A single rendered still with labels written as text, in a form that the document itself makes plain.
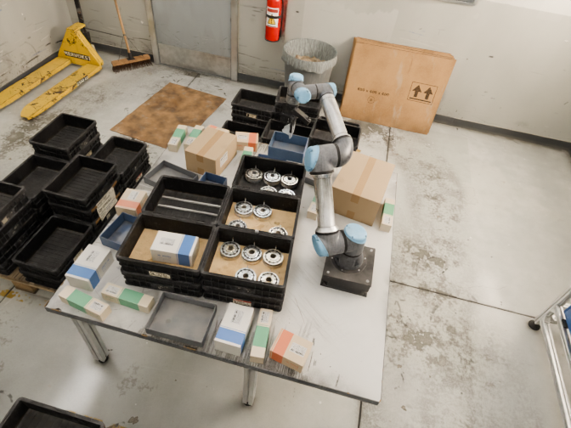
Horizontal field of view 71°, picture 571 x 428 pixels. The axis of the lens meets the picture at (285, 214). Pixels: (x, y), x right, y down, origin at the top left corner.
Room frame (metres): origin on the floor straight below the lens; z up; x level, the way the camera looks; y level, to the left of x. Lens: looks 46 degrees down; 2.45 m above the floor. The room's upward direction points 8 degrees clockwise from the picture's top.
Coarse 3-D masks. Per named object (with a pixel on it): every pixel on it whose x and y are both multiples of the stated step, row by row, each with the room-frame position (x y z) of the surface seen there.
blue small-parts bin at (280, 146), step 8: (272, 136) 1.85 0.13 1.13; (280, 136) 1.90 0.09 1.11; (288, 136) 1.90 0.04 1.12; (296, 136) 1.89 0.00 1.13; (272, 144) 1.86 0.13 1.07; (280, 144) 1.87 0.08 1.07; (288, 144) 1.88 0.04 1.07; (296, 144) 1.89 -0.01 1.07; (304, 144) 1.88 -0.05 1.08; (272, 152) 1.76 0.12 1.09; (280, 152) 1.75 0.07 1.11; (288, 152) 1.75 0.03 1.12; (296, 152) 1.74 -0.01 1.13; (304, 152) 1.77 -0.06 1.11; (296, 160) 1.74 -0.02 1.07
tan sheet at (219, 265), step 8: (240, 248) 1.27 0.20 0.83; (216, 256) 1.20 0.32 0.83; (240, 256) 1.22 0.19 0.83; (216, 264) 1.15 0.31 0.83; (224, 264) 1.16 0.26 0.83; (232, 264) 1.16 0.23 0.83; (240, 264) 1.17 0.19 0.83; (248, 264) 1.18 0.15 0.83; (256, 264) 1.18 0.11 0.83; (216, 272) 1.11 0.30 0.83; (224, 272) 1.11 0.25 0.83; (232, 272) 1.12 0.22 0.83; (256, 272) 1.14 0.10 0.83; (272, 272) 1.15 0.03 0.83; (280, 272) 1.16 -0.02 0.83; (280, 280) 1.11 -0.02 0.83
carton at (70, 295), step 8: (72, 288) 0.95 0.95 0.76; (64, 296) 0.90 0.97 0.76; (72, 296) 0.91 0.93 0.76; (80, 296) 0.91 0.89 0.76; (88, 296) 0.92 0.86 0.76; (72, 304) 0.88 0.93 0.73; (80, 304) 0.88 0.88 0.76; (88, 304) 0.88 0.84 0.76; (96, 304) 0.89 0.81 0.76; (104, 304) 0.89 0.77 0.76; (88, 312) 0.86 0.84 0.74; (96, 312) 0.85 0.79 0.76; (104, 312) 0.86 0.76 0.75; (104, 320) 0.84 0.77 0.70
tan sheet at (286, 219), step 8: (232, 208) 1.54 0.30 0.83; (232, 216) 1.49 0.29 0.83; (272, 216) 1.53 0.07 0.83; (280, 216) 1.54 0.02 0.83; (288, 216) 1.54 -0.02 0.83; (248, 224) 1.44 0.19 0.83; (256, 224) 1.45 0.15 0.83; (264, 224) 1.46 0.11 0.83; (272, 224) 1.46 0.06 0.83; (288, 224) 1.48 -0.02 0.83; (288, 232) 1.43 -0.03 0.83
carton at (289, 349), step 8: (280, 336) 0.85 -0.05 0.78; (288, 336) 0.85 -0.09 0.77; (296, 336) 0.86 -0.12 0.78; (280, 344) 0.81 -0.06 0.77; (288, 344) 0.81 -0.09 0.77; (296, 344) 0.82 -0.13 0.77; (304, 344) 0.82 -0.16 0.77; (312, 344) 0.83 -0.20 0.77; (272, 352) 0.77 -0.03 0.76; (280, 352) 0.77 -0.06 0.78; (288, 352) 0.78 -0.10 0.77; (296, 352) 0.78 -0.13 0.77; (304, 352) 0.79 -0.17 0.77; (280, 360) 0.76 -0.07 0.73; (288, 360) 0.75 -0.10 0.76; (296, 360) 0.75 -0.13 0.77; (304, 360) 0.75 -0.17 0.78; (296, 368) 0.73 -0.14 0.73
